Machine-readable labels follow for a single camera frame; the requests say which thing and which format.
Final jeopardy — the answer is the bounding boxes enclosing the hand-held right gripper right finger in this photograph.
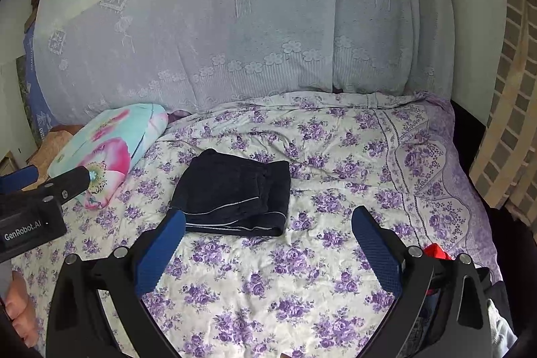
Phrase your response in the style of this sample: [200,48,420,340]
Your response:
[351,206,492,358]

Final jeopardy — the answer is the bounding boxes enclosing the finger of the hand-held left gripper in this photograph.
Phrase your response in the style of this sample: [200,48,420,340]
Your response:
[0,164,41,194]
[41,166,91,212]

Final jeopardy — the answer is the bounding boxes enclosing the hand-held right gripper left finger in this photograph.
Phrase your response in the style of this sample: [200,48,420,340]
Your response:
[45,209,187,358]

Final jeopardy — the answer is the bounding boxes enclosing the navy blue pants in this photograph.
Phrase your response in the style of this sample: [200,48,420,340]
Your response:
[170,148,293,238]

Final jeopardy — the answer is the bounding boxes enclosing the person's left hand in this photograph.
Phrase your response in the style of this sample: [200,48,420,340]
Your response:
[0,271,43,349]

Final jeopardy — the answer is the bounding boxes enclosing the wooden nightstand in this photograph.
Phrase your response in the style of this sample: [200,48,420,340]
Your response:
[0,149,20,179]

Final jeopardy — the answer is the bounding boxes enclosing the brown patterned pillow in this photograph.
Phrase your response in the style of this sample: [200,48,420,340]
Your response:
[24,124,85,192]

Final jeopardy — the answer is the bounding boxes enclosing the floral turquoise pillow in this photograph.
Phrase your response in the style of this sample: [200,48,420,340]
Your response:
[47,103,169,210]

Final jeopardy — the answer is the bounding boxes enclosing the red garment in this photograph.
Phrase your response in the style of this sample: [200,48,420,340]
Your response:
[423,243,454,297]

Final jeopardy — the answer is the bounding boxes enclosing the blue denim jeans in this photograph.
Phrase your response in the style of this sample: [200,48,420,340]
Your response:
[419,293,439,327]

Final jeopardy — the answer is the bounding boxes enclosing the blue printed cloth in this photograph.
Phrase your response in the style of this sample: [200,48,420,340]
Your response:
[23,24,60,133]

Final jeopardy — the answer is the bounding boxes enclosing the purple floral bedsheet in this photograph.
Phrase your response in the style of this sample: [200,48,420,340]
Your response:
[10,91,504,358]

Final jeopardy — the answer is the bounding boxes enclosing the grey sweatshirt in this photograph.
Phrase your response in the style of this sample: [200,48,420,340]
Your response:
[488,299,520,358]

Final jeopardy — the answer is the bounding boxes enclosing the beige checked curtain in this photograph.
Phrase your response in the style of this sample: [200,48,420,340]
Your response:
[468,0,537,225]

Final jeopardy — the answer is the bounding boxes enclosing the dark green wall poster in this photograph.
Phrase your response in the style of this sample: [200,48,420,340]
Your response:
[16,56,35,124]

